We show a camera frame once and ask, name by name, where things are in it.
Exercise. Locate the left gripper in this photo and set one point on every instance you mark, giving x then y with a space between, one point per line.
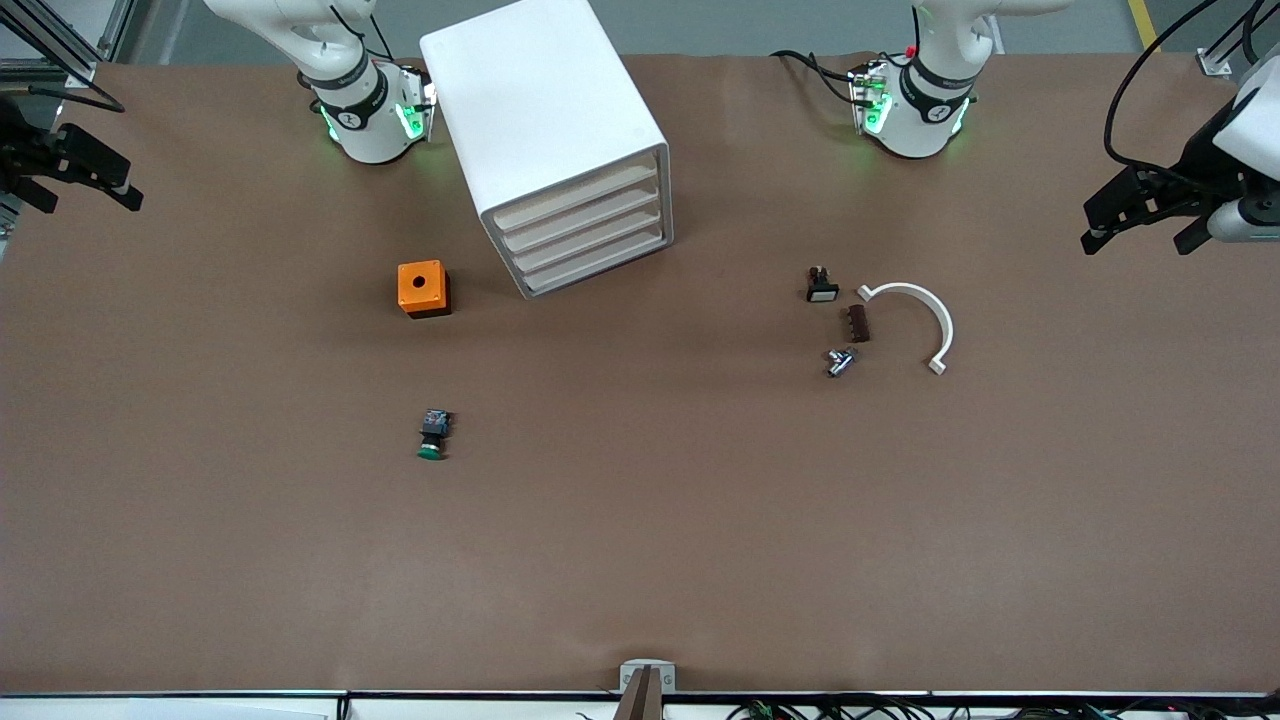
1196 160

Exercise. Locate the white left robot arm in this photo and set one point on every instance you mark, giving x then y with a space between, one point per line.
925 120

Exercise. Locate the green mushroom push button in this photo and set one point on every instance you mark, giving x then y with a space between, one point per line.
433 430

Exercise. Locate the white curved plastic clamp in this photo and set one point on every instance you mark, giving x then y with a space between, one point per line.
948 338

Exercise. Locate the brown terminal block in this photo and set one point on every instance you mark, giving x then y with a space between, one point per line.
857 324

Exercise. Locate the small silver metal connector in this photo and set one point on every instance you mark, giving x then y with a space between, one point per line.
840 362

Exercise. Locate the aluminium frame post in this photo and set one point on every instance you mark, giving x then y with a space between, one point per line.
1213 65
75 72

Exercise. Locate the orange button enclosure box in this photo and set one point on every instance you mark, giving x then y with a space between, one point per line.
408 290

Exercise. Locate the black rectangular switch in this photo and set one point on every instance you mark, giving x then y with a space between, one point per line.
822 290

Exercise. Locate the grey metal bracket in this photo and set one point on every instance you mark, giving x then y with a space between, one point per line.
668 680

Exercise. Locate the brown camera pole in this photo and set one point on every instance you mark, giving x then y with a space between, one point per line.
645 700

